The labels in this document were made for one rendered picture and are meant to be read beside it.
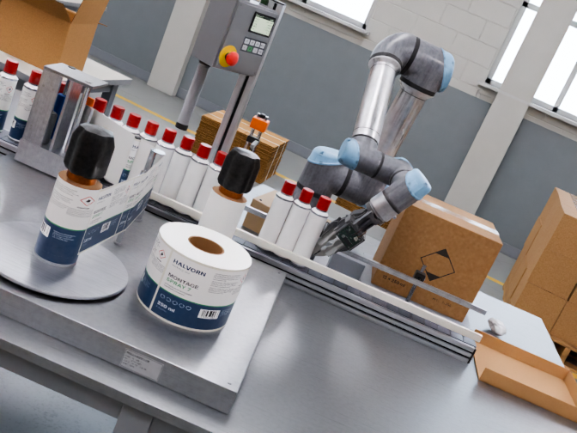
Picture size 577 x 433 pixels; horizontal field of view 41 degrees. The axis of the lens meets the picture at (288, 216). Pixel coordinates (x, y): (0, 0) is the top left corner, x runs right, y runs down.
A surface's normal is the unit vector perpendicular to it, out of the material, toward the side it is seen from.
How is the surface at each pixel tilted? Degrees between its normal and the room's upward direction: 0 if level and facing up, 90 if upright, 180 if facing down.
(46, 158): 90
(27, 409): 0
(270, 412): 0
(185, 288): 90
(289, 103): 90
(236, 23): 90
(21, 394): 0
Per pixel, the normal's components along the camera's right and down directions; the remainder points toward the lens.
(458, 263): -0.13, 0.25
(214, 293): 0.40, 0.44
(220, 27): -0.63, -0.02
